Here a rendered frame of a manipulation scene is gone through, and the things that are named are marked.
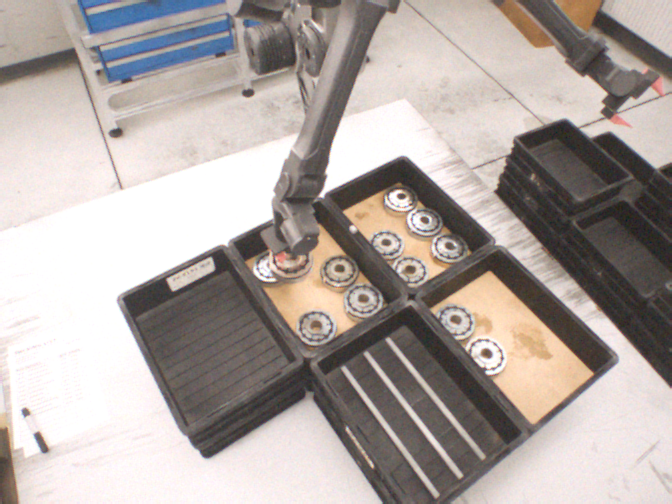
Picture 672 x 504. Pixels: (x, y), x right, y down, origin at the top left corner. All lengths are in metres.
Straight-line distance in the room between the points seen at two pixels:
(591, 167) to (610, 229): 0.27
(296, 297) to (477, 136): 2.03
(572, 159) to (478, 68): 1.46
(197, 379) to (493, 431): 0.70
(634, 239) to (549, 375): 1.14
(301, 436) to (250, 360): 0.23
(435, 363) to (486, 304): 0.23
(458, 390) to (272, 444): 0.47
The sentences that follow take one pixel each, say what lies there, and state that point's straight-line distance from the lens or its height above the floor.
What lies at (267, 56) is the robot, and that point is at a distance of 1.99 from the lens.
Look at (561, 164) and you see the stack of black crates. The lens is 2.36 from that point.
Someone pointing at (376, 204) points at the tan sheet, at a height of 0.83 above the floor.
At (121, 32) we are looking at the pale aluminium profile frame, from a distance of 2.91.
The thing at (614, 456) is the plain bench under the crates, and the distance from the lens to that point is 1.50.
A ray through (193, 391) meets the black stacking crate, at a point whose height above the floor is 0.83.
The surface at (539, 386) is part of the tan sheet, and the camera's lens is 1.33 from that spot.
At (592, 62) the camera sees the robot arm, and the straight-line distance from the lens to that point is 1.36.
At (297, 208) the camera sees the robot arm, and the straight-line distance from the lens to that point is 0.97.
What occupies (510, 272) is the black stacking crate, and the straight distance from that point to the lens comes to 1.40.
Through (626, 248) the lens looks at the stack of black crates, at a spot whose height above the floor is 0.38.
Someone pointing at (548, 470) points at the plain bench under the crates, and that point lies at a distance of 1.42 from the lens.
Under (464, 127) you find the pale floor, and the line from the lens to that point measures 3.18.
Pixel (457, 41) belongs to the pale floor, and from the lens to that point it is 3.93.
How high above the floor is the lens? 1.98
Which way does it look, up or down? 54 degrees down
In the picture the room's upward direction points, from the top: 1 degrees clockwise
